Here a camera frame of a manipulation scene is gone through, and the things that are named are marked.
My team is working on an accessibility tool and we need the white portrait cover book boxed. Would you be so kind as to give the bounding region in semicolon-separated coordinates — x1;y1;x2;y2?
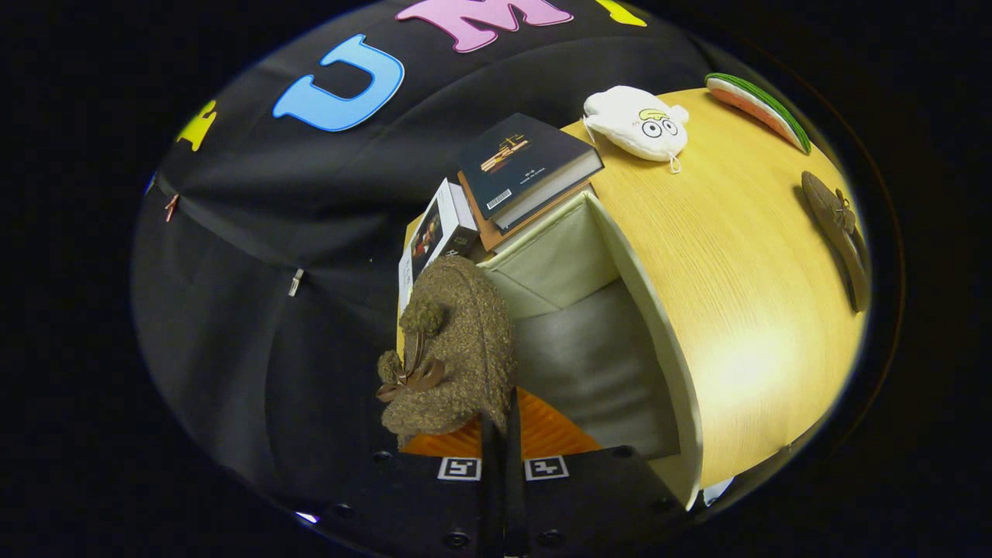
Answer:
398;178;480;315

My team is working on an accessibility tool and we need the brown cover book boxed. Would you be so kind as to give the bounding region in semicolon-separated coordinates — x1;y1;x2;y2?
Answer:
457;172;594;253

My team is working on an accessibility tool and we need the brown fuzzy shoe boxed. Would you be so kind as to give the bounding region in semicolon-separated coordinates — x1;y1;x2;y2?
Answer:
376;256;518;449
801;170;871;312

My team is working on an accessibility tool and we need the watermelon slice toy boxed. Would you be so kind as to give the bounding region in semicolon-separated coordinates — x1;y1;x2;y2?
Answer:
704;72;812;154

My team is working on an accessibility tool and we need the white plush toy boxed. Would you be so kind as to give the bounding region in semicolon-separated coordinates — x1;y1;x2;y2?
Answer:
583;85;691;174

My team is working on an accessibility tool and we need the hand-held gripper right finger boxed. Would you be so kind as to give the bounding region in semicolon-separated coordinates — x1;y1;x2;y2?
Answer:
500;387;694;558

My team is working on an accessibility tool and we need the dark cover book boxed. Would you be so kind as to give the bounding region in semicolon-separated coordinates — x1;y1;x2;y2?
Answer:
457;113;604;232

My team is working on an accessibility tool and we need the grey fabric storage box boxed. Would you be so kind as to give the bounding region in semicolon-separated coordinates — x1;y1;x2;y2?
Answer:
477;190;706;510

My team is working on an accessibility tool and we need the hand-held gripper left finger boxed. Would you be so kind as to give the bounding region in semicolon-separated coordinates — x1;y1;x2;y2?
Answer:
298;411;501;558

